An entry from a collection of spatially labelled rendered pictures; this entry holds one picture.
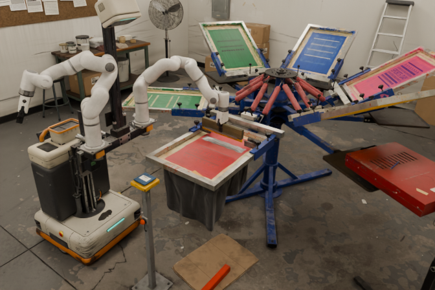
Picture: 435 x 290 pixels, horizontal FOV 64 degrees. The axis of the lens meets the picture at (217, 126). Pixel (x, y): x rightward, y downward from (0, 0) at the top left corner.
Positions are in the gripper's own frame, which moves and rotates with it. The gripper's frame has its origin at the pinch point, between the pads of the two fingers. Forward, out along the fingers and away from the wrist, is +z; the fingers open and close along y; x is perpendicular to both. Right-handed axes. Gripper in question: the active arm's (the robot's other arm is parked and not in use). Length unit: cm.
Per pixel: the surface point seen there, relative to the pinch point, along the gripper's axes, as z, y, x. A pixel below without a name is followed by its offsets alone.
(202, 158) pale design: 14.0, 25.2, 1.2
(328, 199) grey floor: 108, -119, 60
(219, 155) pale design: 13.8, 13.4, 7.4
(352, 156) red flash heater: -2, -17, 90
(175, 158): 14.3, 35.9, -14.0
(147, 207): 34, 69, -9
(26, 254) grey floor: 112, 106, -114
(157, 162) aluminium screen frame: 12, 51, -17
